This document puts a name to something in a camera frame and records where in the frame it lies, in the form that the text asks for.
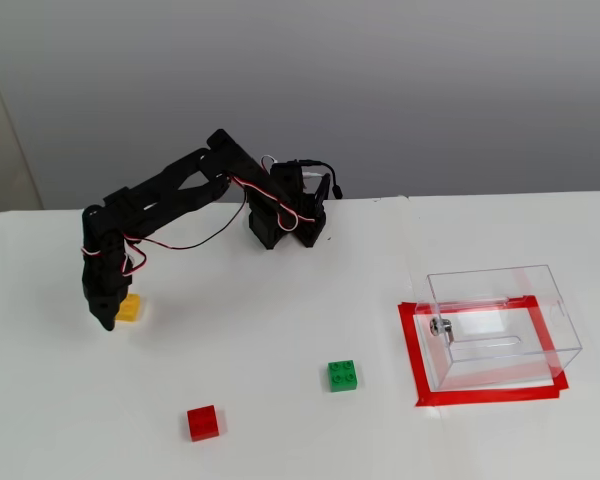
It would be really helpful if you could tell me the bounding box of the red lego brick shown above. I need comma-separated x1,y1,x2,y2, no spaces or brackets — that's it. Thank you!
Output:
186,404,226,443

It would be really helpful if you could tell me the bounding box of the green lego brick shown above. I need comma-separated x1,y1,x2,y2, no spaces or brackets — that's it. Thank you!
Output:
327,358,360,394

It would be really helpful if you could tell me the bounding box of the yellow lego brick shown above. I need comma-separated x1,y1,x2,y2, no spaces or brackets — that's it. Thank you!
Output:
114,293,144,324

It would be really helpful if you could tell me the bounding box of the black cable with plug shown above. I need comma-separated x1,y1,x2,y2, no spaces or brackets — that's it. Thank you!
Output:
299,158,344,199

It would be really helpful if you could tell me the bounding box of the red tape frame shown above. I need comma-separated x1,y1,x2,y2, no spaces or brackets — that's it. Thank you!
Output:
397,294,570,409

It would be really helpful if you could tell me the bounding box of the red white servo wire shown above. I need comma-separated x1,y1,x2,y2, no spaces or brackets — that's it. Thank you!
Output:
82,172,304,276

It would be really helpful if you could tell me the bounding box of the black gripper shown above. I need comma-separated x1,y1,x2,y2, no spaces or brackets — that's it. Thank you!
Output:
81,248,133,332

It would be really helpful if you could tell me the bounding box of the silver box lock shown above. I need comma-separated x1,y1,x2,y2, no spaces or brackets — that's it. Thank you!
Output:
428,317,459,346

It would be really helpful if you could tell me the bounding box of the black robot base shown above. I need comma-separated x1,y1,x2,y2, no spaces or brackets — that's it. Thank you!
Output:
247,159,330,251

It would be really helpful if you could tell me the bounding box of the transparent plastic box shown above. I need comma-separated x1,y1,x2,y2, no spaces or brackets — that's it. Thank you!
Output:
413,263,583,394

